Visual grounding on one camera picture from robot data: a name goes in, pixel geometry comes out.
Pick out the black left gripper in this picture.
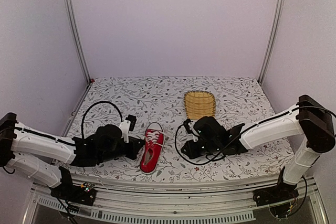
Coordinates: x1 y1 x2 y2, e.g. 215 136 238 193
98 136 145 164

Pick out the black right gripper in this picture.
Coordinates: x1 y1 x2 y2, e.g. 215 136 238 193
182 138 221 158

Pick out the white shoelace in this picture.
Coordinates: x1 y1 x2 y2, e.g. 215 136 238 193
144 129 171 147

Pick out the red canvas sneaker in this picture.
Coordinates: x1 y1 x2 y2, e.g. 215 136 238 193
140 122 163 174

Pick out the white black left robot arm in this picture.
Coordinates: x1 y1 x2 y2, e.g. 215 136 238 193
1 112 145 200

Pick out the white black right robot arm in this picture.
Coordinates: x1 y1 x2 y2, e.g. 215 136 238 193
177 95 335 201

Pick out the woven bamboo tray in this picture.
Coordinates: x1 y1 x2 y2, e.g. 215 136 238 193
183 91 216 120

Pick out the floral patterned table mat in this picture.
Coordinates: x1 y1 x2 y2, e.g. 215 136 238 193
68 77 293 183

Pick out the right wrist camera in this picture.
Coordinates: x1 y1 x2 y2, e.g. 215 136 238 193
183 119 199 142

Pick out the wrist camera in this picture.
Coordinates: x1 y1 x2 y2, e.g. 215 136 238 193
119 114 137 144
183 119 199 142

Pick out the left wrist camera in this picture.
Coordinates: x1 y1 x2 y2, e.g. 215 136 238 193
119 114 137 144

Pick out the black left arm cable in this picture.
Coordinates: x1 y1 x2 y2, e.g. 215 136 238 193
81 100 123 141

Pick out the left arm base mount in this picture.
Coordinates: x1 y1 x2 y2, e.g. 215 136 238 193
50 184 97 206

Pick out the aluminium front rail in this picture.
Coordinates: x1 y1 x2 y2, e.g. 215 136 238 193
22 175 329 224

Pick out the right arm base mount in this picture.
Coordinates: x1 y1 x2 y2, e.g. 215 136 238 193
253 185 299 219

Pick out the left aluminium frame post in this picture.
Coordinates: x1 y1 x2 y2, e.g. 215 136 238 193
64 0 91 84

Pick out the aluminium frame post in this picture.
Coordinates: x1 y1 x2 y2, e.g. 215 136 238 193
64 0 91 84
257 0 285 87

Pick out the right aluminium frame post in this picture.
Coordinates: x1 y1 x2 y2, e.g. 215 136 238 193
257 0 285 87

